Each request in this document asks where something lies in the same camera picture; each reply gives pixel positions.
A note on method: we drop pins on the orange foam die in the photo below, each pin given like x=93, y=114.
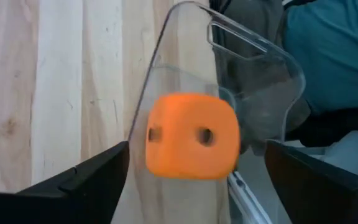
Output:
x=182, y=118

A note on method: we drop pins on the silver aluminium bracket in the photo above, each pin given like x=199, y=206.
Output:
x=244, y=196

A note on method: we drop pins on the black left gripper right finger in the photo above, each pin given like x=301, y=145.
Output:
x=315, y=193

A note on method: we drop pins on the clear plastic bin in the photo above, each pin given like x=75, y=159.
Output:
x=172, y=46

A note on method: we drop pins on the person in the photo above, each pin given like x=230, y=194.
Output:
x=337, y=56

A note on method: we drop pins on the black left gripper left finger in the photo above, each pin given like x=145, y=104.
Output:
x=98, y=186

